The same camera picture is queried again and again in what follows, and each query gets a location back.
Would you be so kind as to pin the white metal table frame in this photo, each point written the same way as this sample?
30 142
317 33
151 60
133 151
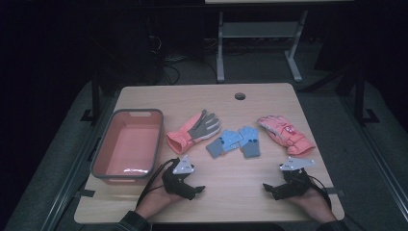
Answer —
260 29

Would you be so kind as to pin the pink bin with grey rim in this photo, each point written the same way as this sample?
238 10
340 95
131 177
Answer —
128 144

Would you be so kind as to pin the grey metal floor rail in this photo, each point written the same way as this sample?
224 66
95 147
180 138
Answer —
381 166
69 179

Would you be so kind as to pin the black metal stand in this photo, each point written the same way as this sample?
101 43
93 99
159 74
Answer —
360 99
95 96

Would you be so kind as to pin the blue knit glove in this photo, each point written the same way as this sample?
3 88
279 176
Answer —
228 140
250 142

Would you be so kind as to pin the person's left hand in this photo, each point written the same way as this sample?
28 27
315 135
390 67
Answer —
155 200

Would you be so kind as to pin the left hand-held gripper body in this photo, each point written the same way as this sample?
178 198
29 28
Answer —
174 183

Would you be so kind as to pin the pink printed glove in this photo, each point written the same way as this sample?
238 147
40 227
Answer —
288 134

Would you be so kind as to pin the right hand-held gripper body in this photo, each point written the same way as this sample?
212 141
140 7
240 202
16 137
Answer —
295 183

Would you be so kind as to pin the person's right hand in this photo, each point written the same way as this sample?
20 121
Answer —
316 205

